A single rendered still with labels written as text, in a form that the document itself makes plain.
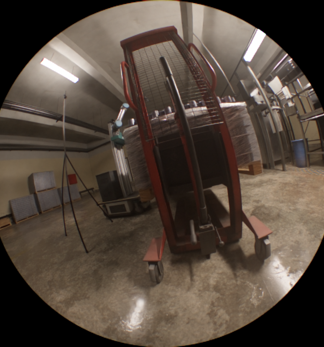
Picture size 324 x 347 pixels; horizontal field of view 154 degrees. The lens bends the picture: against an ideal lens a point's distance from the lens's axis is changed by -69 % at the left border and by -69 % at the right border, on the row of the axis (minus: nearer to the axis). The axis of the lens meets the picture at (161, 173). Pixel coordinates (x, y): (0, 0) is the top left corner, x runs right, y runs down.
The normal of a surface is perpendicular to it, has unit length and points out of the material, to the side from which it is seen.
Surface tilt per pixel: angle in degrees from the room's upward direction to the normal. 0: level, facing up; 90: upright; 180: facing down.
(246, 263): 0
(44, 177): 91
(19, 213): 90
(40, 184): 90
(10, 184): 90
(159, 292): 0
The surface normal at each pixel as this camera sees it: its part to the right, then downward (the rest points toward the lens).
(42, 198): 0.95, -0.26
